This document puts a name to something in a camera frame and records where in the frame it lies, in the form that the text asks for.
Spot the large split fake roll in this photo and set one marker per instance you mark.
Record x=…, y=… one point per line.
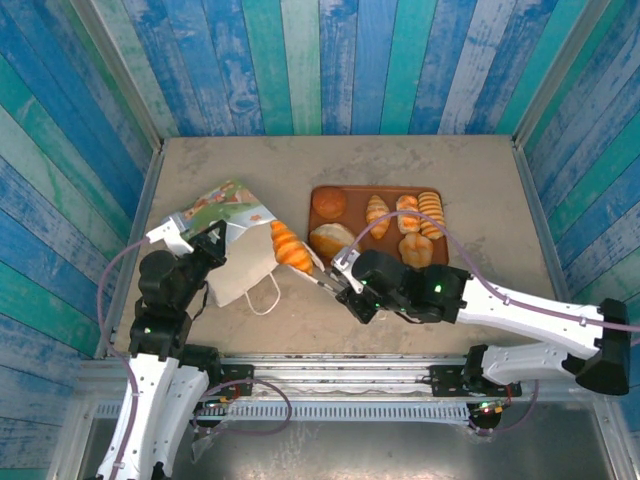
x=330, y=240

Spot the white paper bag picnic print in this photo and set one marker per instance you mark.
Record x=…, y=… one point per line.
x=245, y=255

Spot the large orange fake croissant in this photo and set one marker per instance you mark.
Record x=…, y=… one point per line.
x=290, y=247

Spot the flower shaped fake bun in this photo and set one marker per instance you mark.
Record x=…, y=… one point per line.
x=416, y=250

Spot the twisted orange fake bread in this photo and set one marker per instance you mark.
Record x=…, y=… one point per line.
x=409, y=225

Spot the round brown fake bun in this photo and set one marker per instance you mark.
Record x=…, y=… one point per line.
x=329, y=202

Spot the small fake croissant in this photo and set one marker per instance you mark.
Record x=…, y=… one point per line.
x=377, y=222

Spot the ridged golden fake bread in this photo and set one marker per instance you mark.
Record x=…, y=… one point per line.
x=432, y=210

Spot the brown plastic tray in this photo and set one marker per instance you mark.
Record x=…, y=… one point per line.
x=355, y=200

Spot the small circuit board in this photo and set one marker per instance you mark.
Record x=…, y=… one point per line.
x=215, y=401
x=487, y=407

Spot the steel lower shelf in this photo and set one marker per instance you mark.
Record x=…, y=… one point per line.
x=400, y=450

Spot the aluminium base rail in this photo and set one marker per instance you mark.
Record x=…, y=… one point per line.
x=350, y=372

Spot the aluminium side rail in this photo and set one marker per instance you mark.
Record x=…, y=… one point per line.
x=152, y=175
x=535, y=200

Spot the wide black mount plate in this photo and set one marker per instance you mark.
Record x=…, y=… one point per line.
x=445, y=380

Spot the small black mount plate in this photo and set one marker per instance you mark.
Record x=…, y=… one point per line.
x=237, y=372

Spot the aluminium corner post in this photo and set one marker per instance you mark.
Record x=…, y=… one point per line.
x=556, y=75
x=122, y=75

